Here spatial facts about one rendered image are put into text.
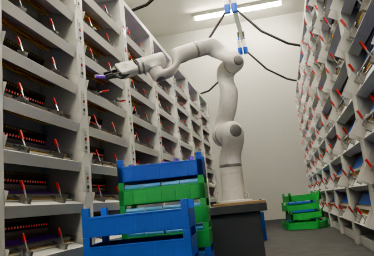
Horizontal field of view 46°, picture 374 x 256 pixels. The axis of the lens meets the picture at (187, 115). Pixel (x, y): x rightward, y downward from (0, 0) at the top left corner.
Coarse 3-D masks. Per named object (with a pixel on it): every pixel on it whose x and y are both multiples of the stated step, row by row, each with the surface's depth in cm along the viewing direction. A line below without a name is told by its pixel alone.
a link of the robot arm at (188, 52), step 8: (176, 48) 237; (184, 48) 237; (192, 48) 238; (176, 56) 234; (184, 56) 237; (192, 56) 239; (176, 64) 232; (152, 72) 228; (160, 72) 228; (168, 72) 229; (160, 80) 231
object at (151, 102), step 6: (132, 84) 312; (132, 90) 302; (144, 90) 340; (132, 96) 329; (138, 96) 314; (144, 96) 337; (132, 102) 340; (138, 102) 355; (144, 102) 328; (150, 102) 342
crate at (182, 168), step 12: (120, 168) 154; (132, 168) 154; (144, 168) 153; (156, 168) 153; (168, 168) 152; (180, 168) 152; (192, 168) 151; (204, 168) 163; (120, 180) 153; (132, 180) 153; (144, 180) 152; (156, 180) 159; (168, 180) 166
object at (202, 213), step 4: (200, 200) 149; (204, 200) 149; (208, 200) 166; (200, 204) 149; (204, 204) 149; (208, 204) 166; (120, 208) 151; (124, 208) 151; (196, 208) 149; (200, 208) 149; (204, 208) 148; (208, 208) 158; (120, 212) 151; (124, 212) 151; (196, 212) 148; (200, 212) 148; (204, 212) 148; (208, 212) 155; (196, 216) 148; (200, 216) 148; (204, 216) 148; (208, 216) 152; (196, 220) 148; (200, 220) 148; (204, 220) 148; (208, 220) 149
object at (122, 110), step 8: (88, 80) 226; (88, 96) 228; (96, 96) 237; (88, 104) 256; (96, 104) 269; (104, 104) 248; (112, 104) 259; (120, 104) 285; (128, 104) 284; (104, 112) 280; (120, 112) 273
